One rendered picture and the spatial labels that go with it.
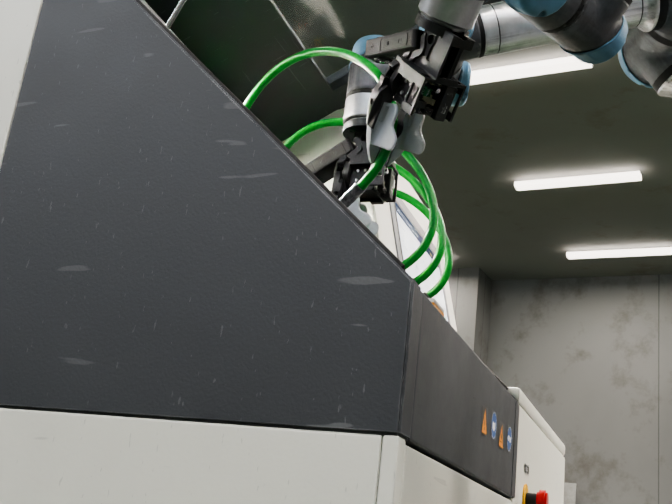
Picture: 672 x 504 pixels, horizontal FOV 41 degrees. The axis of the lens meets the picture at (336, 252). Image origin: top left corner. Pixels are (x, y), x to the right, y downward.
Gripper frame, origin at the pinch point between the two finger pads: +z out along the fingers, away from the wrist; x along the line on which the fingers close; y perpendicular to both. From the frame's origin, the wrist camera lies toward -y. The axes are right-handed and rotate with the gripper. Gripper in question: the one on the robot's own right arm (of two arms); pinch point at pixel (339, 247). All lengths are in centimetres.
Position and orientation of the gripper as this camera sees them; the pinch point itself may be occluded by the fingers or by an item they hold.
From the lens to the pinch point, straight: 136.3
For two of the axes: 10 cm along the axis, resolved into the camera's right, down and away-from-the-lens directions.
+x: 3.4, 3.3, 8.8
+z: -1.1, 9.4, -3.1
